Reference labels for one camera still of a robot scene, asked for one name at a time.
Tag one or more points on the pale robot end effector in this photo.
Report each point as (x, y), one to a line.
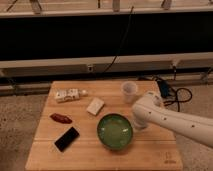
(139, 124)

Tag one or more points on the green ceramic bowl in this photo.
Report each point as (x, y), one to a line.
(114, 131)

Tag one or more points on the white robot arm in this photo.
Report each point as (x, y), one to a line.
(148, 109)

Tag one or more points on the white rectangular box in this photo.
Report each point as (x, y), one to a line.
(95, 106)

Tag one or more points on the black rectangular phone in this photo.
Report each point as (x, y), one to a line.
(66, 139)

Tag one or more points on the white labelled bottle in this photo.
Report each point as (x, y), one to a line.
(73, 94)

